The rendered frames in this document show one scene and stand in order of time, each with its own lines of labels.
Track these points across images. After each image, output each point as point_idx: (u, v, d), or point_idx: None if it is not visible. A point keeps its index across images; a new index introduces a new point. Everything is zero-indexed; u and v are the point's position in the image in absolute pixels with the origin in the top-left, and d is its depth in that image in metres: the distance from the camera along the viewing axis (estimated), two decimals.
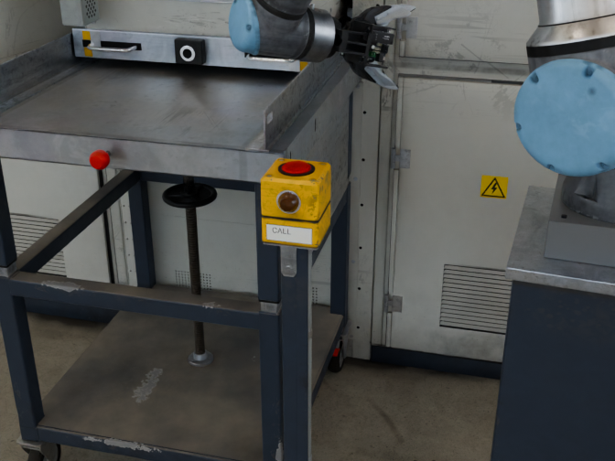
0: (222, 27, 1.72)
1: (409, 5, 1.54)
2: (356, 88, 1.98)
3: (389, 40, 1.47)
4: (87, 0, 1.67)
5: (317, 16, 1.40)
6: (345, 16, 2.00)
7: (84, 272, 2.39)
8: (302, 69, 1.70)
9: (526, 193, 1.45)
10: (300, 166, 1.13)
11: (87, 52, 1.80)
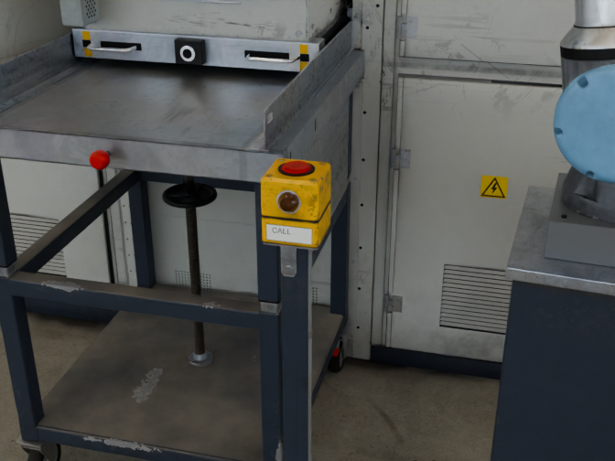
0: (222, 27, 1.72)
1: None
2: (356, 88, 1.98)
3: None
4: (87, 0, 1.67)
5: None
6: (345, 16, 2.00)
7: (84, 272, 2.39)
8: (302, 69, 1.70)
9: (526, 193, 1.45)
10: (300, 166, 1.13)
11: (87, 52, 1.80)
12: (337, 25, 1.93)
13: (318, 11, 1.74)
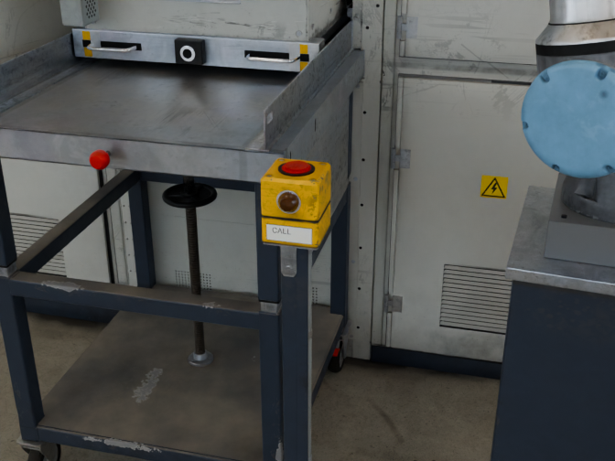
0: (222, 27, 1.72)
1: None
2: (356, 88, 1.98)
3: None
4: (87, 0, 1.67)
5: None
6: (345, 16, 2.00)
7: (84, 272, 2.39)
8: (302, 69, 1.70)
9: (526, 193, 1.45)
10: (300, 166, 1.13)
11: (87, 52, 1.80)
12: (337, 25, 1.93)
13: (318, 11, 1.74)
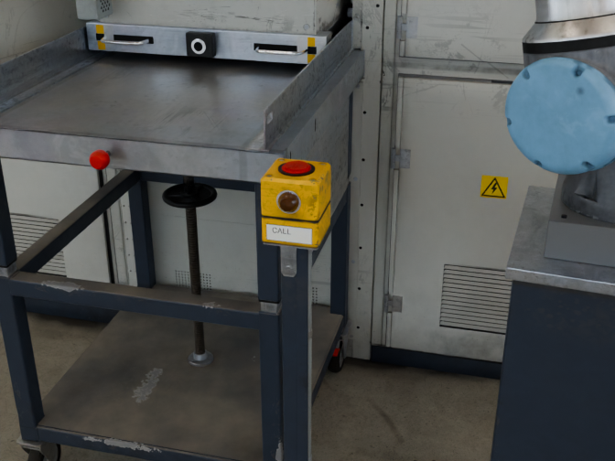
0: (232, 21, 1.77)
1: None
2: (356, 88, 1.98)
3: None
4: None
5: None
6: None
7: (84, 272, 2.39)
8: (309, 60, 1.75)
9: (526, 193, 1.45)
10: (300, 166, 1.13)
11: (101, 46, 1.86)
12: (342, 19, 1.98)
13: (325, 5, 1.79)
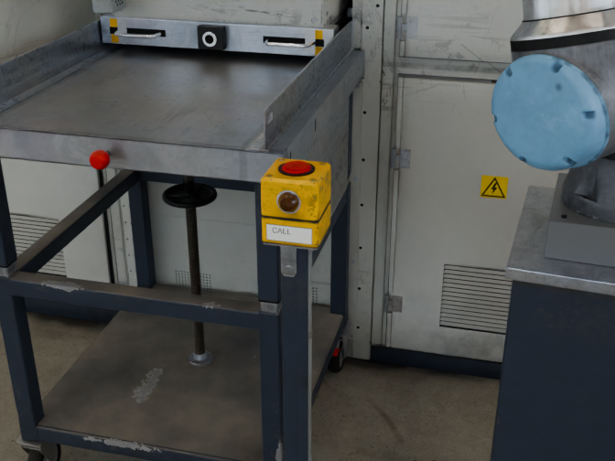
0: (242, 15, 1.83)
1: None
2: (356, 88, 1.98)
3: None
4: None
5: None
6: None
7: (84, 272, 2.39)
8: (317, 53, 1.81)
9: (526, 193, 1.45)
10: (300, 166, 1.13)
11: (113, 38, 1.92)
12: None
13: (332, 0, 1.85)
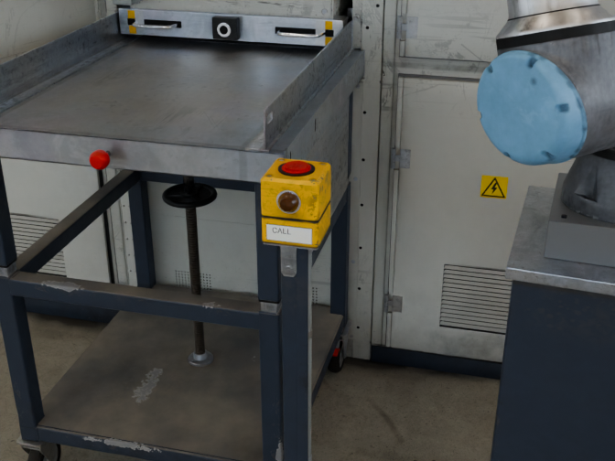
0: (255, 6, 1.91)
1: None
2: (356, 88, 1.98)
3: None
4: None
5: None
6: None
7: (84, 272, 2.39)
8: (327, 43, 1.89)
9: (526, 193, 1.45)
10: (300, 166, 1.13)
11: (132, 29, 2.00)
12: None
13: None
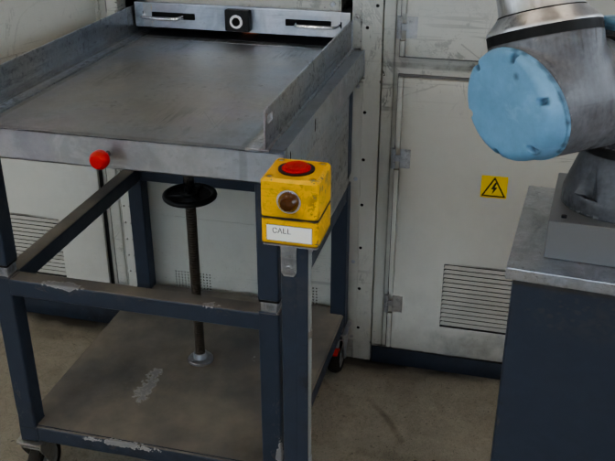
0: None
1: None
2: (356, 88, 1.98)
3: None
4: None
5: None
6: None
7: (84, 272, 2.39)
8: None
9: (526, 193, 1.45)
10: (300, 166, 1.13)
11: None
12: None
13: None
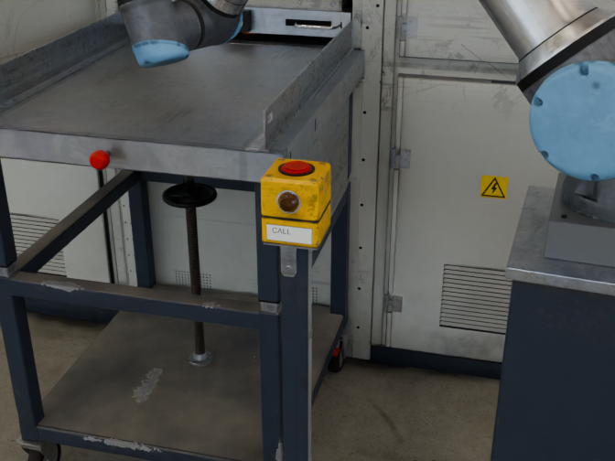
0: None
1: None
2: (356, 88, 1.98)
3: None
4: None
5: None
6: None
7: (84, 272, 2.39)
8: None
9: (526, 193, 1.45)
10: (300, 166, 1.13)
11: None
12: None
13: None
